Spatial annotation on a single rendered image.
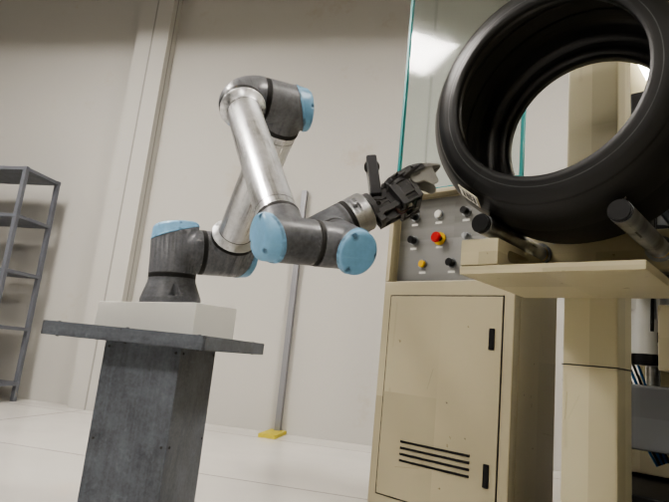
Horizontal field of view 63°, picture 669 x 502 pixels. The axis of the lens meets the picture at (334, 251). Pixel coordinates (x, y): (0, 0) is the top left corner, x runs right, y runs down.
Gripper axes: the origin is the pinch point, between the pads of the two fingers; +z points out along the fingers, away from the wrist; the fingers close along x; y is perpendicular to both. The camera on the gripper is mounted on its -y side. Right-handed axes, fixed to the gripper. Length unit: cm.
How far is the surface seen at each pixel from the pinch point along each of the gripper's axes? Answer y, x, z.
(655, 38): 17.0, 32.8, 32.7
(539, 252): 25.1, -20.5, 18.4
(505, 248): 25.6, -2.2, 0.6
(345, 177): -165, -234, 82
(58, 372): -181, -321, -181
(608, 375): 57, -28, 14
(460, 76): -12.1, 10.6, 15.3
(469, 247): 20.7, -3.6, -5.1
